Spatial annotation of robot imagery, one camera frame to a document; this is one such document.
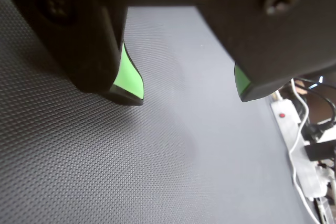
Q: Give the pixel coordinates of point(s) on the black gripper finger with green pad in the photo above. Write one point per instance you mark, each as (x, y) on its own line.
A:
(78, 37)
(275, 37)

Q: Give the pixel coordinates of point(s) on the white power strip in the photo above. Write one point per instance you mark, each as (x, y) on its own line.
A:
(286, 121)

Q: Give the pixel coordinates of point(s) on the dark grey textured mat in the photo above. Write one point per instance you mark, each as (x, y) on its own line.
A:
(131, 169)

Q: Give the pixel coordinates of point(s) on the black power adapter plug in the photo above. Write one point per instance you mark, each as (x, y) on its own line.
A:
(320, 150)

